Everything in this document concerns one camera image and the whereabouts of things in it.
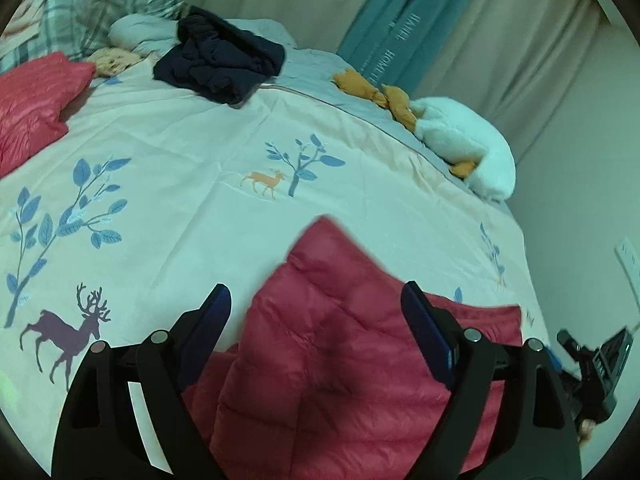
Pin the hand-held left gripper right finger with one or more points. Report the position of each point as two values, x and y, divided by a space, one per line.
430 335

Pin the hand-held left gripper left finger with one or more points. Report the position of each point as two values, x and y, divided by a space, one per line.
205 330

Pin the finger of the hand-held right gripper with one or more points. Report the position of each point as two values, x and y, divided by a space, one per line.
570 345

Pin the red down jacket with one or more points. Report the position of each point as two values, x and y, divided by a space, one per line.
350 360
35 100

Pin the dark navy clothes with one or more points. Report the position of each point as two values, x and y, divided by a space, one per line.
220 60

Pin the person's right hand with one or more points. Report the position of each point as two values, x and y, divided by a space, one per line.
586 429

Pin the white power strip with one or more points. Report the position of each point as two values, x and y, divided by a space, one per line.
629 265

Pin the pink printed blanket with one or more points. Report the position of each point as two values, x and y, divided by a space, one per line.
200 160

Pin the white goose plush toy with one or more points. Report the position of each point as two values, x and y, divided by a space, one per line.
460 145

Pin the grey bed sheet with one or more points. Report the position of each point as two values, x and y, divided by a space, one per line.
320 70

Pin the folded red down jacket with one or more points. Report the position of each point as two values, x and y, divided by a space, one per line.
35 100

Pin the grey cloth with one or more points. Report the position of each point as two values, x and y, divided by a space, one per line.
145 35

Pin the teal curtain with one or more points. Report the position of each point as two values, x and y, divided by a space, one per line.
415 20

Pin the plaid pillow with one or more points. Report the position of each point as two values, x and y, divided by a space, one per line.
75 15

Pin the pink printed pillow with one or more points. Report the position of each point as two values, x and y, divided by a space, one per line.
25 12

